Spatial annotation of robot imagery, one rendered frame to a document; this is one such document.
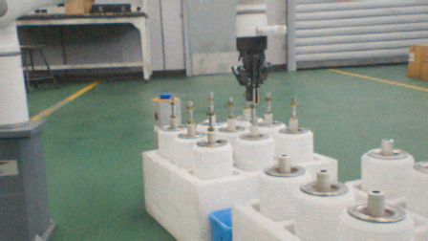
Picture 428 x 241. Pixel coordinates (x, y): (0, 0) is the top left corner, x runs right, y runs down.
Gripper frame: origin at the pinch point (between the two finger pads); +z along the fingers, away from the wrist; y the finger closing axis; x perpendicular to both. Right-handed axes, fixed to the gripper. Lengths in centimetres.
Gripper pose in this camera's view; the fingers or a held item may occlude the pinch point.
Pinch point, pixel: (252, 95)
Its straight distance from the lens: 119.3
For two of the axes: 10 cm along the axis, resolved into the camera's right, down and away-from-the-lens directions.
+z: 0.4, 9.8, 1.9
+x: 7.1, 1.0, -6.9
